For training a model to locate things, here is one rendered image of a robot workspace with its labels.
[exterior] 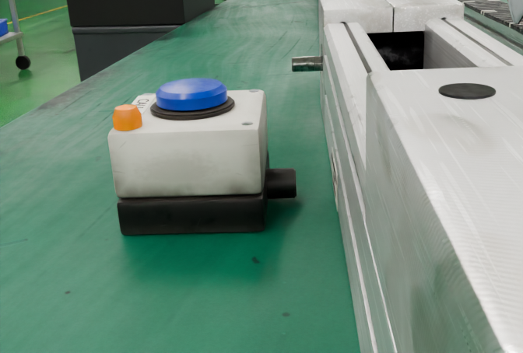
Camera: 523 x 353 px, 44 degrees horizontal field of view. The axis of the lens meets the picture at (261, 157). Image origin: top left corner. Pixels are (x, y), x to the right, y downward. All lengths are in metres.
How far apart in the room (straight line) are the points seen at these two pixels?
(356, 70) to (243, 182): 0.08
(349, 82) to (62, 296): 0.17
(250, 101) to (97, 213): 0.11
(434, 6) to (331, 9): 0.07
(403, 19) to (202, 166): 0.21
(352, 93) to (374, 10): 0.20
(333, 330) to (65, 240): 0.16
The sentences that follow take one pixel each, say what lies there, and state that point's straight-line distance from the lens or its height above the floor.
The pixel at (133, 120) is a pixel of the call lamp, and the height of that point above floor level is 0.84.
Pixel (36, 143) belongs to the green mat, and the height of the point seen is 0.78.
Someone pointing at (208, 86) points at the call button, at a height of 0.85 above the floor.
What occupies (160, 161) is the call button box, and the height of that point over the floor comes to 0.82.
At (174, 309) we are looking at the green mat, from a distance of 0.29.
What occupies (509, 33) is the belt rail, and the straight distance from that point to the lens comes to 0.78.
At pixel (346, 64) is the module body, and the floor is 0.86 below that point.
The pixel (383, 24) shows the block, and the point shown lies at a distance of 0.48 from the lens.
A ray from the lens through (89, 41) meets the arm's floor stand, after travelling 1.16.
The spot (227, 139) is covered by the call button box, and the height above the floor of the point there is 0.83.
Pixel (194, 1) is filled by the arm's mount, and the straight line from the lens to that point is 1.14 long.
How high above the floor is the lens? 0.94
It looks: 21 degrees down
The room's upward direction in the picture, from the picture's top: 3 degrees counter-clockwise
